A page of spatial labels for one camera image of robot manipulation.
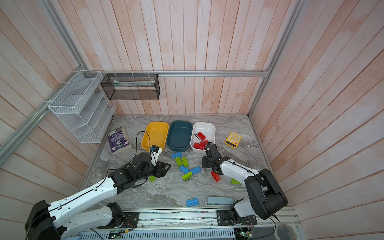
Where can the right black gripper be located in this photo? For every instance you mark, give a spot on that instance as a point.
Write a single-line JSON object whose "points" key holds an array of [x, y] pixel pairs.
{"points": [[204, 163]]}

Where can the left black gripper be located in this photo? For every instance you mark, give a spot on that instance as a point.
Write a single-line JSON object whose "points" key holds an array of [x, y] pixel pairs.
{"points": [[160, 169]]}

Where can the blue lego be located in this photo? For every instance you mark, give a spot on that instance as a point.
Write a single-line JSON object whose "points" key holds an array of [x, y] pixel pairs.
{"points": [[196, 170], [184, 169], [177, 155], [192, 202]]}

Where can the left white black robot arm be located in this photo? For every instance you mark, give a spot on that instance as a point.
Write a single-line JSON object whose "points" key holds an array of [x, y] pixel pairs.
{"points": [[69, 216]]}

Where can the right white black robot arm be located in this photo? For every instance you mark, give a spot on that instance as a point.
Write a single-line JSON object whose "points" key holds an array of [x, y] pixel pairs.
{"points": [[265, 194]]}

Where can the green lego centre left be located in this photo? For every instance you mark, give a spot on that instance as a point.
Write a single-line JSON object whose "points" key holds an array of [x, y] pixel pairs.
{"points": [[178, 161]]}

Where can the green lego centre right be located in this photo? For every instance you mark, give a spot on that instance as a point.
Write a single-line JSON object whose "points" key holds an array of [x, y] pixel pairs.
{"points": [[185, 161]]}

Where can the green lego lower centre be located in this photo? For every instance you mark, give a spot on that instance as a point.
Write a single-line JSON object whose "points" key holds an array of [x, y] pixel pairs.
{"points": [[187, 176]]}

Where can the white rectangular tray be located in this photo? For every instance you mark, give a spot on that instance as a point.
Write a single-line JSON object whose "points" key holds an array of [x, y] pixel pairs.
{"points": [[206, 129]]}

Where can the green lego far right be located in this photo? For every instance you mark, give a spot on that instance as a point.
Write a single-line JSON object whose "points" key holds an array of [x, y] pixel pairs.
{"points": [[235, 182]]}

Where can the dark teal rectangular tray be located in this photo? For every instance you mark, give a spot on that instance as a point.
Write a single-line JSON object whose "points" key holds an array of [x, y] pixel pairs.
{"points": [[179, 136]]}

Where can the yellow calculator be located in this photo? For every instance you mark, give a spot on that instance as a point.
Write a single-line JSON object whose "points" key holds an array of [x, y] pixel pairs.
{"points": [[233, 140]]}

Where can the yellow rectangular tray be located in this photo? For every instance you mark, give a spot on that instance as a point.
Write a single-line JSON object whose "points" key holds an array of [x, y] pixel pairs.
{"points": [[158, 132]]}

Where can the light blue stapler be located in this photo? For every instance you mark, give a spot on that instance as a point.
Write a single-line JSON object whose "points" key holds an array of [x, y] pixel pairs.
{"points": [[219, 201]]}

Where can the blue lego front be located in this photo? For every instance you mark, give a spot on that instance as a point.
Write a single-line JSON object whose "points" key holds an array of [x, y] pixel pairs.
{"points": [[192, 202]]}

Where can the purple book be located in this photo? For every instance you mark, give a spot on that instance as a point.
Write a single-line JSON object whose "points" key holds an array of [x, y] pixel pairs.
{"points": [[118, 140]]}

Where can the black mesh basket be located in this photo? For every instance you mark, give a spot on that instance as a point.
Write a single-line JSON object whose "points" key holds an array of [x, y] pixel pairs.
{"points": [[131, 87]]}

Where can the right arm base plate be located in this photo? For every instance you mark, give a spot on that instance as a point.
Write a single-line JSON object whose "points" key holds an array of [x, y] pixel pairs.
{"points": [[230, 218]]}

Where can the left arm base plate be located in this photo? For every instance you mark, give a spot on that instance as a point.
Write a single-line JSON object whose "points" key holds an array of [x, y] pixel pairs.
{"points": [[127, 220]]}

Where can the white wire mesh shelf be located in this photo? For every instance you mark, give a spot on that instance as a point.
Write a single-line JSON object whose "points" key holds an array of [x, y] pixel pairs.
{"points": [[84, 110]]}

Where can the aluminium front rail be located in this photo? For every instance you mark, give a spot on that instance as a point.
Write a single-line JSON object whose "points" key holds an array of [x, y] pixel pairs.
{"points": [[191, 218]]}

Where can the aluminium back frame bar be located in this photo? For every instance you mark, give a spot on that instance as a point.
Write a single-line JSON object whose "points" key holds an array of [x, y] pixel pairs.
{"points": [[241, 73]]}

